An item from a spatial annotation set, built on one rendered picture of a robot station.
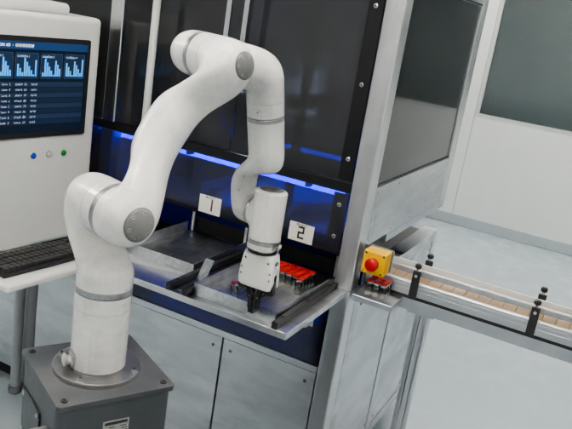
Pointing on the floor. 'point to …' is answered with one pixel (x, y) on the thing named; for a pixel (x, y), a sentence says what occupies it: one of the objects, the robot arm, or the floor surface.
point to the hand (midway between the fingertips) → (254, 304)
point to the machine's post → (361, 206)
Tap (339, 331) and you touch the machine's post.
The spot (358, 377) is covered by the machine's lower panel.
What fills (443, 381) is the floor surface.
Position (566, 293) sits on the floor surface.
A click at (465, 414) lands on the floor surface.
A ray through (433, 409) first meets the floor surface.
